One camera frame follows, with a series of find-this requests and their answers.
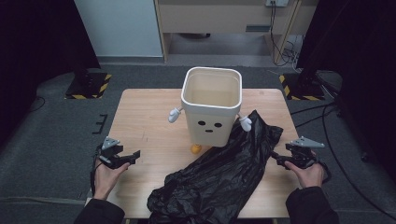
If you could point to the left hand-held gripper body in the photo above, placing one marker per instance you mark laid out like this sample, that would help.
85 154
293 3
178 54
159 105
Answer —
112 154

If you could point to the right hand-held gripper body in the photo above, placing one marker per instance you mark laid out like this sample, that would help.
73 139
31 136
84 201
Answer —
302 155

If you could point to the black plastic trash bag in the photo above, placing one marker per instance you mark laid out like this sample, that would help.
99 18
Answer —
218 177

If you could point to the white face trash bin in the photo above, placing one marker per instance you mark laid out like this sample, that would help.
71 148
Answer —
208 130

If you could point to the person's right hand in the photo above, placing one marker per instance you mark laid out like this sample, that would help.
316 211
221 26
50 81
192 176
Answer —
308 177

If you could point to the person's left hand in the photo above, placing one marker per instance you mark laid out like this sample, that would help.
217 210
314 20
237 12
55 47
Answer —
106 180

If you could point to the striped-edge black stand base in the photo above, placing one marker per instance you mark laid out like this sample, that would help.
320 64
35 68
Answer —
87 85
303 88

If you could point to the black curtain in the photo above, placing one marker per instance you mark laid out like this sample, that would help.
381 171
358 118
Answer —
37 46
358 46

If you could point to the light wooden desk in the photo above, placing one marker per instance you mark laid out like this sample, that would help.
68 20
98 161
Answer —
218 18

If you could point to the grey power strip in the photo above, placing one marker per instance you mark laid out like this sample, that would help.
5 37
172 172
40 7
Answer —
277 2

